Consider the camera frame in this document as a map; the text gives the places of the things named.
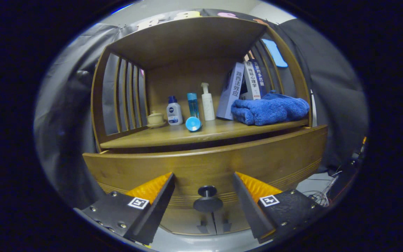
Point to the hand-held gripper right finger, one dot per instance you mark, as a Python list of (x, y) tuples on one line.
[(250, 206)]

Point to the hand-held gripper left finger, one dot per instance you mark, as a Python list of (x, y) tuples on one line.
[(157, 210)]

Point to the blue tube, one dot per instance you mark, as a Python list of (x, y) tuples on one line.
[(193, 124)]

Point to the wooden cabinet door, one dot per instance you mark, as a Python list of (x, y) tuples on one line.
[(184, 222), (234, 220)]

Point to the wooden countertop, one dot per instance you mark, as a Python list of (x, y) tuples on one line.
[(222, 131)]

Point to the wooden cabinet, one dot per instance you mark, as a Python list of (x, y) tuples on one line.
[(187, 38)]

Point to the cream lidded teacup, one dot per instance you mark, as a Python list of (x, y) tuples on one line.
[(155, 119)]

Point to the white bottle with blue cap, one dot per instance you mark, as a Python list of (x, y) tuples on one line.
[(174, 113)]

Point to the blue towel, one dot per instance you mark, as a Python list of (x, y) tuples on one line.
[(268, 110)]

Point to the white pump bottle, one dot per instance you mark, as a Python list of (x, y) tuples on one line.
[(208, 105)]

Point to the clear blue bottle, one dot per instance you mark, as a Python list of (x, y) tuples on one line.
[(192, 105)]

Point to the light purple book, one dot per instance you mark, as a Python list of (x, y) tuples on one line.
[(229, 94)]

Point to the white book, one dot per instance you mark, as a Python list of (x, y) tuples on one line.
[(252, 82)]

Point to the dark blue book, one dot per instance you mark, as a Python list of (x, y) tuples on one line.
[(260, 78)]

